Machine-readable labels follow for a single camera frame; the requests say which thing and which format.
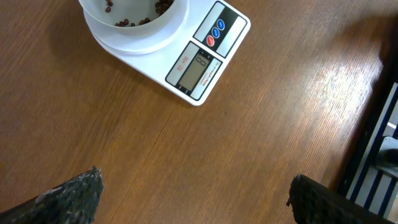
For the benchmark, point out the red beans in bowl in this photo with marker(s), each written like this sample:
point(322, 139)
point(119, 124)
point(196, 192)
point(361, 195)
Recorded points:
point(161, 6)

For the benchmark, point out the striped floor mat edge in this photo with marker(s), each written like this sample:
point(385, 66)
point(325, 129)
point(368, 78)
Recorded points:
point(369, 181)

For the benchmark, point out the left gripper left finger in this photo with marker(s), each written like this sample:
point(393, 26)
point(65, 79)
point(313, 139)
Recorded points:
point(74, 201)

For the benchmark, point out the white digital kitchen scale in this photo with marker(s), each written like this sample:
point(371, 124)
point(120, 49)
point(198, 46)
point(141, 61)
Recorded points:
point(186, 58)

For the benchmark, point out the white bowl on scale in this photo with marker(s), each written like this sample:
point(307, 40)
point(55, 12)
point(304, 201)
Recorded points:
point(134, 10)

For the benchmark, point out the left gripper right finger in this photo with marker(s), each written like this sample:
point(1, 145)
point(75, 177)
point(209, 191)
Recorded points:
point(313, 203)

